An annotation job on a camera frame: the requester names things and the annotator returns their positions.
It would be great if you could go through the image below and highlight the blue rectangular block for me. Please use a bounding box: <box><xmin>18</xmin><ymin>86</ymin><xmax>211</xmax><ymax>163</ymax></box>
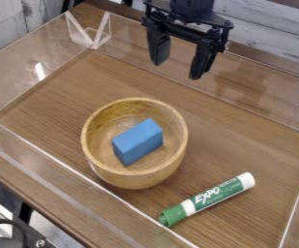
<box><xmin>111</xmin><ymin>118</ymin><xmax>163</xmax><ymax>167</ymax></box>

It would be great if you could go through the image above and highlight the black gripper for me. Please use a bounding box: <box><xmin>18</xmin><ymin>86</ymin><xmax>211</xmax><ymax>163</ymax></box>
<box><xmin>142</xmin><ymin>0</ymin><xmax>235</xmax><ymax>80</ymax></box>

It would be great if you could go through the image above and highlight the black metal table leg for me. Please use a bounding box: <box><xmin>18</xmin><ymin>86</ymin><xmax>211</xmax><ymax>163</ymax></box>
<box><xmin>16</xmin><ymin>201</ymin><xmax>34</xmax><ymax>225</ymax></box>

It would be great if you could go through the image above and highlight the clear acrylic corner bracket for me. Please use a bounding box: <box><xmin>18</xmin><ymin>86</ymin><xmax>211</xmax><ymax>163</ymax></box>
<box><xmin>64</xmin><ymin>12</ymin><xmax>111</xmax><ymax>49</ymax></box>

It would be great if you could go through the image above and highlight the black cable lower left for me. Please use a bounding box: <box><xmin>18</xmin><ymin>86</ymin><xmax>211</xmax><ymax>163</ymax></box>
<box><xmin>0</xmin><ymin>218</ymin><xmax>39</xmax><ymax>248</ymax></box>

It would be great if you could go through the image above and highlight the brown wooden bowl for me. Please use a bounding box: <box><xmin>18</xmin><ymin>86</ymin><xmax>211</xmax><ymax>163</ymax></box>
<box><xmin>80</xmin><ymin>98</ymin><xmax>189</xmax><ymax>190</ymax></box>

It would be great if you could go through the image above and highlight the green Expo marker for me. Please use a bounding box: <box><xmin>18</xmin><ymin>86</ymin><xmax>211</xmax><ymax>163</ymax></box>
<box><xmin>157</xmin><ymin>172</ymin><xmax>255</xmax><ymax>227</ymax></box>

